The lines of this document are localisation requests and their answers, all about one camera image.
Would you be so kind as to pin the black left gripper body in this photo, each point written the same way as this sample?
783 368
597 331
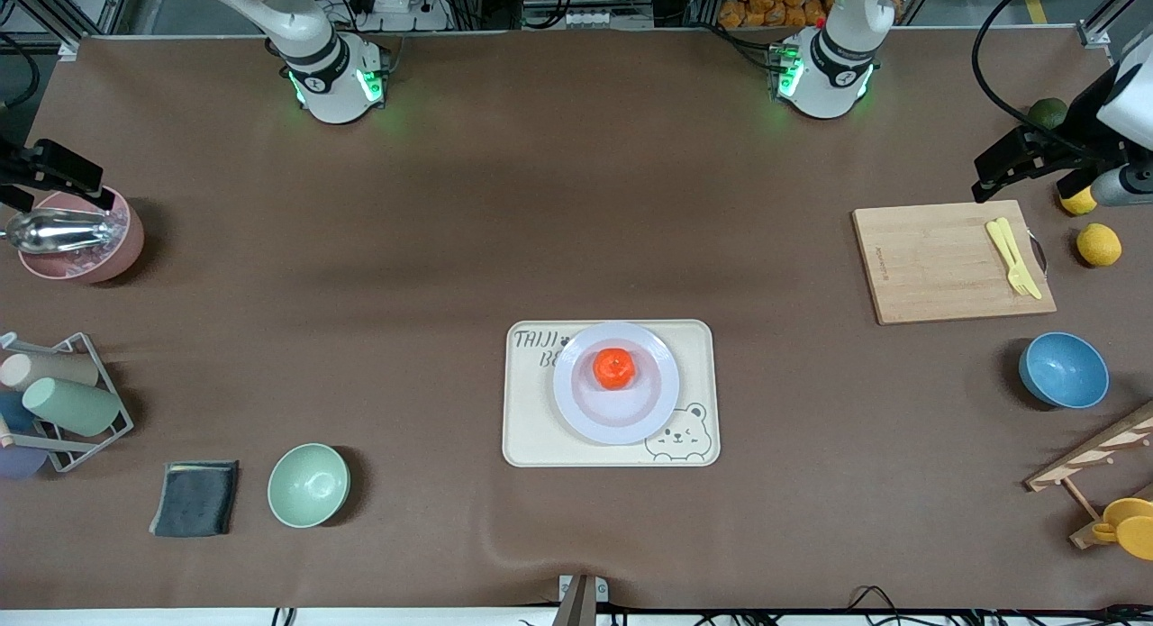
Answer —
1074 122

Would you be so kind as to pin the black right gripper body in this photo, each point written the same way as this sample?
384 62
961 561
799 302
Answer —
36 165

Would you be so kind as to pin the orange tomato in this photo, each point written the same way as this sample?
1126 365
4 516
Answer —
615 369

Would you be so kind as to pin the pale lavender round plate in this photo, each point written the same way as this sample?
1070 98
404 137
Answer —
585 410

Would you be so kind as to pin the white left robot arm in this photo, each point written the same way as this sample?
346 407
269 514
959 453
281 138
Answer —
838 68

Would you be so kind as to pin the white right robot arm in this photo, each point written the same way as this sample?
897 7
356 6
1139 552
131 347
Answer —
329 68

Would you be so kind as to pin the dark green lime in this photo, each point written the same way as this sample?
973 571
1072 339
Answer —
1049 113

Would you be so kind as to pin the metal ice scoop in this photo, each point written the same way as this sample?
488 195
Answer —
54 230

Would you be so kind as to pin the yellow plastic fork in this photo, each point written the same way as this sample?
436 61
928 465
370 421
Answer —
1000 243

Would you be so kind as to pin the yellow plastic knife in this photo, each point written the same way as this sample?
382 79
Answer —
1018 252

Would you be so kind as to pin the yellow lemon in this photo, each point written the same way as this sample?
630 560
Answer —
1099 245
1076 204

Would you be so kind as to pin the clear ice cubes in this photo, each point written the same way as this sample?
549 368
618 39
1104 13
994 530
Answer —
86 261

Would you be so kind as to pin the pink bowl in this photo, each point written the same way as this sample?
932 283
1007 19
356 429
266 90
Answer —
126 248

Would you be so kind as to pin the bamboo cutting board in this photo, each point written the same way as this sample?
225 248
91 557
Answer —
937 266

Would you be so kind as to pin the beige cup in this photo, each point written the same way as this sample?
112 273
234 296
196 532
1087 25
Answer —
49 369

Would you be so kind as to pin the blue bowl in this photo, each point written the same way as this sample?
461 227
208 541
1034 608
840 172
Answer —
1063 369

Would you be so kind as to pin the dark teal cup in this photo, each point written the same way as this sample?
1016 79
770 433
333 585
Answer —
13 412

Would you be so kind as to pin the green cup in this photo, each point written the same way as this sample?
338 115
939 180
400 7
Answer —
72 405

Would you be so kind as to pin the purple cup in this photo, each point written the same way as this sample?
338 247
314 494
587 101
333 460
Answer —
20 464

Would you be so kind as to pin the pile of orange objects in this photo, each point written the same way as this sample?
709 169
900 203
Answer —
775 0

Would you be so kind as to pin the wooden peg drying rack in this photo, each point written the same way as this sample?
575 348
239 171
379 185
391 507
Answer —
1094 450

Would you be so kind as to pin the folded grey cloth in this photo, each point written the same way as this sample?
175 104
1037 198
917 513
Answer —
194 500

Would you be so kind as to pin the yellow cup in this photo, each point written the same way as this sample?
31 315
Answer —
1135 527

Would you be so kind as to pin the white power strip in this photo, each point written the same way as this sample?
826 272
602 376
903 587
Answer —
405 9

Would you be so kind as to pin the mint green bowl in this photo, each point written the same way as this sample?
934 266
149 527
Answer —
308 486

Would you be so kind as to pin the cream tray with bear print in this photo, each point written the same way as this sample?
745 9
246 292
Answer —
531 428

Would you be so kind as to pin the aluminium frame post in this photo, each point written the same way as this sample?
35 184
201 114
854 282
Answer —
68 31
1103 22

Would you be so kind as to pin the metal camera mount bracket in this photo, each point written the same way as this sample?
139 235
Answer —
581 603

